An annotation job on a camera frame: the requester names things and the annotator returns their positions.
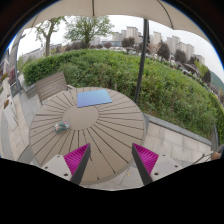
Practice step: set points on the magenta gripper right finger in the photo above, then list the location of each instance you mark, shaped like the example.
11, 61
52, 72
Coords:
152, 166

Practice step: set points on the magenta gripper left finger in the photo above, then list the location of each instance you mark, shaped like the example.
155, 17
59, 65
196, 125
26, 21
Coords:
70, 167

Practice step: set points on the patterned computer mouse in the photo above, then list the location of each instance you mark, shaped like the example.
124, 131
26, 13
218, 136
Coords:
61, 126

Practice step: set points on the blue mouse pad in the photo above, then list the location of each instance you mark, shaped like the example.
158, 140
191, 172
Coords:
91, 98

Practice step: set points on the round slatted outdoor table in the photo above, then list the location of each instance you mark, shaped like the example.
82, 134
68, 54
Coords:
109, 128

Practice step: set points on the green hedge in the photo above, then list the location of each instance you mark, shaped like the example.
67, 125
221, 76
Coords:
161, 91

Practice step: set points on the black umbrella pole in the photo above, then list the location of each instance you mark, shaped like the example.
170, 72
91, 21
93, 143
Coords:
142, 59

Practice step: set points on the beige patio umbrella canopy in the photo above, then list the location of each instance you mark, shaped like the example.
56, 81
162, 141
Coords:
154, 10

